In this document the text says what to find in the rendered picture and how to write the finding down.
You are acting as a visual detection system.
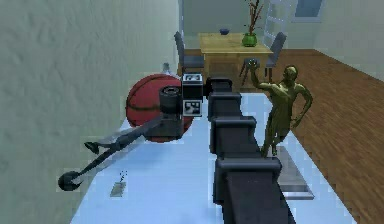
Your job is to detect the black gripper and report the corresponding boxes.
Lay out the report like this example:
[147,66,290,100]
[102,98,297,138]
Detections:
[57,85,184,192]

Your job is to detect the small grey flat object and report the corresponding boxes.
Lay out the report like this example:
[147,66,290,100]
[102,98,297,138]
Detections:
[110,181,128,198]

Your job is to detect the green potted plant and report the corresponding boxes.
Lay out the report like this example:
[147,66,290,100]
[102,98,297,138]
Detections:
[241,0,264,48]

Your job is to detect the pale blue table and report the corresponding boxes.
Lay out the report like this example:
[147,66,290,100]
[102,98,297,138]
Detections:
[69,92,358,224]

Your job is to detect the red basketball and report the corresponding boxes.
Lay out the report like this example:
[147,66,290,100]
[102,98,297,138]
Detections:
[125,73,195,144]

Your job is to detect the white ladder shelf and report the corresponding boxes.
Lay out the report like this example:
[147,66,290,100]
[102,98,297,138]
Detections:
[263,0,298,48]

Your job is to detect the gold human statue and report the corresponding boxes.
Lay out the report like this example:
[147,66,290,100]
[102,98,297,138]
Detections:
[249,59,314,158]

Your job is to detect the grey dining chair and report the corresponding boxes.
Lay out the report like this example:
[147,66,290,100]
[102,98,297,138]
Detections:
[173,30,205,76]
[239,31,288,86]

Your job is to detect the blue window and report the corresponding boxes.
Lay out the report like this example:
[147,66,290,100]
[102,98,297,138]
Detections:
[291,0,327,24]

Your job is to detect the wooden dining table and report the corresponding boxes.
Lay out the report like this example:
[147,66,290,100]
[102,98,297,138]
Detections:
[198,32,274,88]

